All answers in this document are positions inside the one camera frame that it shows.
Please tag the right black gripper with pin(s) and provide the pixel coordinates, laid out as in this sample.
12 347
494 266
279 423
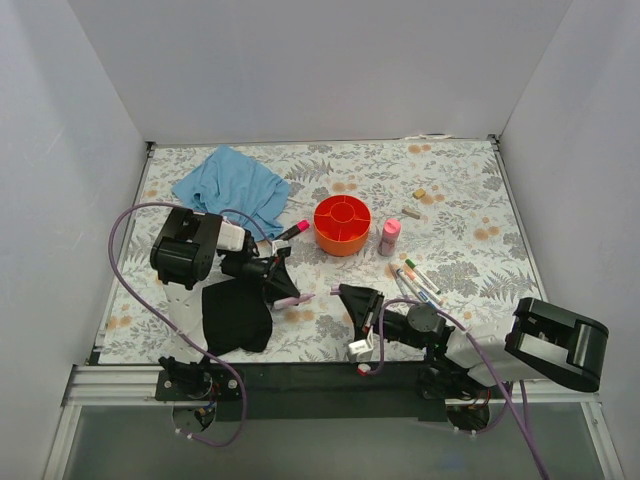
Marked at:
374 310

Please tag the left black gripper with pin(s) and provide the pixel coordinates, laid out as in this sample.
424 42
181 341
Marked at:
273 270

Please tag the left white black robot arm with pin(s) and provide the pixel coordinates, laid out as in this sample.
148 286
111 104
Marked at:
187 256

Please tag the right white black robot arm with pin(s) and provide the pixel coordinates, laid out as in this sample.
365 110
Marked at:
540 341

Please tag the black cloth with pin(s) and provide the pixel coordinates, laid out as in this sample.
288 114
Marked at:
235 317

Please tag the orange round organizer container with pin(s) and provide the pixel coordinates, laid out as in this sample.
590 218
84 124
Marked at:
341 225

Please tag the grey thin pen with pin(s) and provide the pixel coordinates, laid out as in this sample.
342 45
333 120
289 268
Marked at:
399 282

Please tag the blue cap marker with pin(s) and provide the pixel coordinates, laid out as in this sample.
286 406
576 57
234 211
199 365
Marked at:
414 288

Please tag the pink black highlighter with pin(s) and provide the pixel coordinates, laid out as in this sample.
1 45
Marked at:
294 231

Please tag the green cap marker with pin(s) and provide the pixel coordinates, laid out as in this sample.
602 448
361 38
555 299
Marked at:
425 279

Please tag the pink glue bottle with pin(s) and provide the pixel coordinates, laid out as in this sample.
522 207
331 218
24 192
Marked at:
389 236

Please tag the orange cap marker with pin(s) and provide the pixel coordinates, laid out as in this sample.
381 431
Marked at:
422 286

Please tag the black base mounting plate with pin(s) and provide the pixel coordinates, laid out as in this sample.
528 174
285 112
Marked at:
325 390

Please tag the small brown eraser piece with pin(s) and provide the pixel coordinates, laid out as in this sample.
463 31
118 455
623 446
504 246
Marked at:
411 213

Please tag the floral table mat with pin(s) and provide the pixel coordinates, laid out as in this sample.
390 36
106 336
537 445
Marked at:
468 241

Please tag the tan eraser block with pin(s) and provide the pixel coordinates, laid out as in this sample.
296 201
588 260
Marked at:
419 193

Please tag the blue cloth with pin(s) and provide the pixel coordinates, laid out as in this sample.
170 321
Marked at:
248 192

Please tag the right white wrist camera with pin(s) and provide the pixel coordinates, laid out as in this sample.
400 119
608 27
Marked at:
360 351

